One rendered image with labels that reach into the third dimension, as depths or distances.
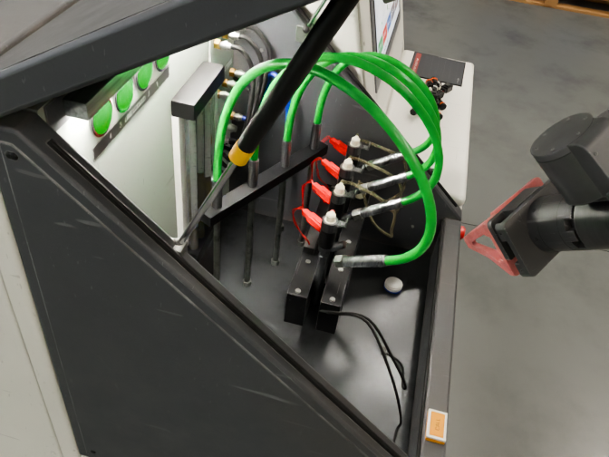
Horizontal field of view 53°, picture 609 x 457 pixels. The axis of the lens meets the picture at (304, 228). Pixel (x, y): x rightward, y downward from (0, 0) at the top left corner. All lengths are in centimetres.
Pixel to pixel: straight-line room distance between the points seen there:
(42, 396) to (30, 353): 12
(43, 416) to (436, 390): 64
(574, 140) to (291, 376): 42
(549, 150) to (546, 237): 11
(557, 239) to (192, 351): 44
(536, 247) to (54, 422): 78
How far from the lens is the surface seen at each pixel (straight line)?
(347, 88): 78
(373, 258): 89
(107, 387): 92
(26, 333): 90
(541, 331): 259
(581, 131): 55
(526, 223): 64
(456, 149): 155
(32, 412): 109
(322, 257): 107
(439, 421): 101
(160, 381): 85
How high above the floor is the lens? 179
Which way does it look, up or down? 42 degrees down
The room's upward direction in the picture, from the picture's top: 8 degrees clockwise
